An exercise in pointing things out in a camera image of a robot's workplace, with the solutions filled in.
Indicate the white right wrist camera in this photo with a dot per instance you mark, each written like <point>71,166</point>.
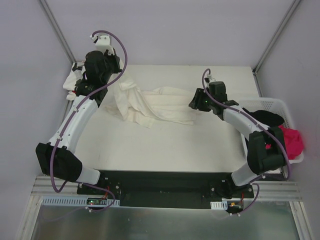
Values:
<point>209,78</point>

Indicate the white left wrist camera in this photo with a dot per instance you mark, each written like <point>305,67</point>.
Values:
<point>103,43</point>

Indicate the white black patterned folded shirt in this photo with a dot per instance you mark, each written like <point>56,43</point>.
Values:
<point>75,75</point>

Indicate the black garment in basket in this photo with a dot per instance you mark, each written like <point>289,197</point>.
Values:
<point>266,117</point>

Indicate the cream white t shirt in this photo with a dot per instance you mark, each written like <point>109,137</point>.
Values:
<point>148,93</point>

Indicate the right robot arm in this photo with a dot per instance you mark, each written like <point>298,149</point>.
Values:
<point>258,161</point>

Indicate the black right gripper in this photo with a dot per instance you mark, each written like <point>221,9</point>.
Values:
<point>196,99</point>

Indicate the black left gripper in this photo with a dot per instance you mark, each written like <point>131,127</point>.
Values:
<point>113,61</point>

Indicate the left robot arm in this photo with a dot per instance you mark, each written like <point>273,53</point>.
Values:
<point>57,157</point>

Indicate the left aluminium frame post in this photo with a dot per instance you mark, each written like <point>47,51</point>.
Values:
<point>57,30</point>

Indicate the right white cable duct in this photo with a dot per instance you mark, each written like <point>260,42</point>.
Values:
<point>219,205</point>

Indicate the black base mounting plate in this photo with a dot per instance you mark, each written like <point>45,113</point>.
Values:
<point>178,190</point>

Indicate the white cable duct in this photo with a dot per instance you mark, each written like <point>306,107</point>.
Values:
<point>219,205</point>
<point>68,201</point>

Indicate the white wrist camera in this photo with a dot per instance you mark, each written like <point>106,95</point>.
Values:
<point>209,78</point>
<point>103,43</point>

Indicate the red white folded shirt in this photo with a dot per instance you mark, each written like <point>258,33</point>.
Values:
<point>71,96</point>

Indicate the right aluminium frame post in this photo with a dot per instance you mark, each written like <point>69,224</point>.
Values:
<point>277,34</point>

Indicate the left white cable duct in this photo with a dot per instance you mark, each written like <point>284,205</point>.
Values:
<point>68,201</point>

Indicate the white plastic laundry basket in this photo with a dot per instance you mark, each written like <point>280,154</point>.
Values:
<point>275,106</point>

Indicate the pink garment in basket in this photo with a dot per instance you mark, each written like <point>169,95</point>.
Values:
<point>293,143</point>

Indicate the aluminium frame post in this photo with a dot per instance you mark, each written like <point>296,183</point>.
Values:
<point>277,34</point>
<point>57,30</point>

